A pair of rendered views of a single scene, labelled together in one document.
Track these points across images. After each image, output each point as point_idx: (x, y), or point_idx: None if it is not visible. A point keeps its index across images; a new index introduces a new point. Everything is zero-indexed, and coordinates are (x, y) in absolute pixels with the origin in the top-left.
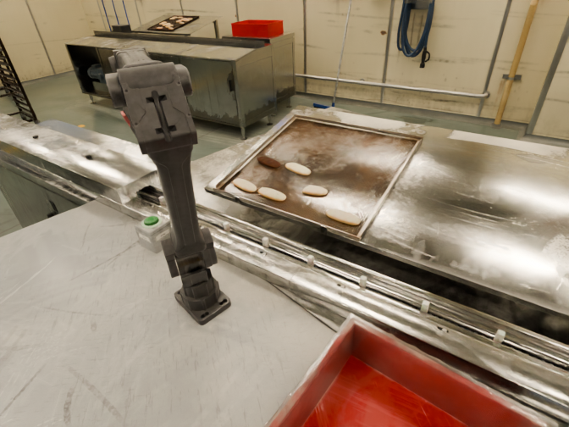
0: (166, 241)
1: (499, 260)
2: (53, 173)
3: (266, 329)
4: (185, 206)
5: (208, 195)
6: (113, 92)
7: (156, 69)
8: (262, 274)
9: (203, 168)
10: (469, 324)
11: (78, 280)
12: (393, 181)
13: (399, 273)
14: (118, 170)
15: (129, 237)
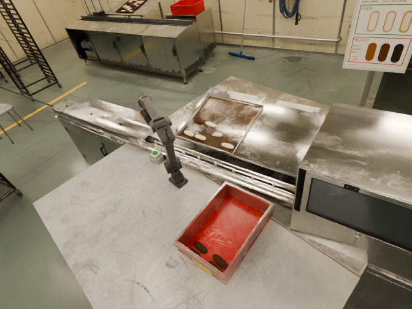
0: (165, 162)
1: (280, 159)
2: (105, 132)
3: (200, 188)
4: (172, 153)
5: None
6: (153, 130)
7: (163, 122)
8: (198, 170)
9: None
10: (266, 181)
11: (132, 177)
12: (248, 128)
13: (248, 165)
14: (135, 130)
15: (146, 159)
